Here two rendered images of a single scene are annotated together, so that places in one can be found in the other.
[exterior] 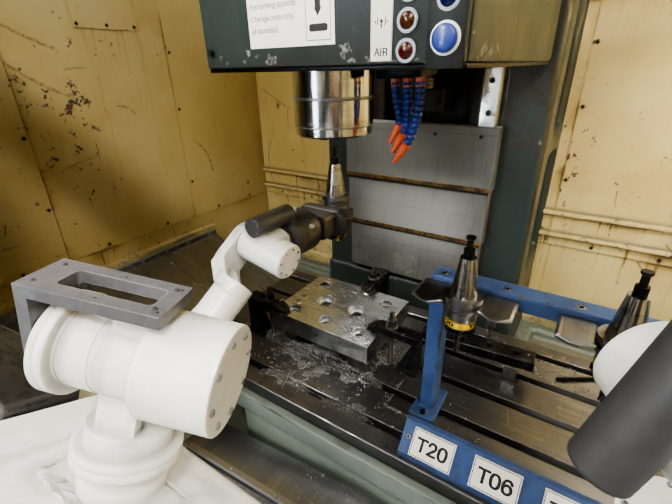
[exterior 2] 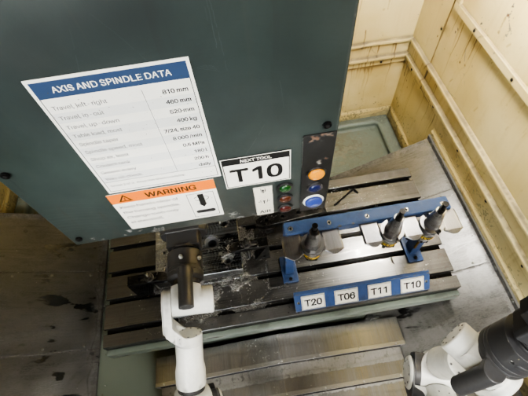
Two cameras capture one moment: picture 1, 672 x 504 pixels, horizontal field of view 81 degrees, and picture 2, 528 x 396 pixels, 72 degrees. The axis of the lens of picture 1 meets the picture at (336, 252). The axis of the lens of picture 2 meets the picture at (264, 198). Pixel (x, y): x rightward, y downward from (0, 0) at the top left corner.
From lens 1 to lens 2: 0.65 m
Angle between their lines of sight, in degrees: 42
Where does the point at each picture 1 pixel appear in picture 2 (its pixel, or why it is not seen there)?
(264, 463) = (218, 358)
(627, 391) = (472, 384)
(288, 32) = (174, 216)
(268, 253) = (203, 308)
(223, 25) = (89, 224)
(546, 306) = (352, 225)
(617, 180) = not seen: hidden behind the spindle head
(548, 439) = (350, 248)
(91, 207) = not seen: outside the picture
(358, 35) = (244, 207)
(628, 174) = not seen: hidden behind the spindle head
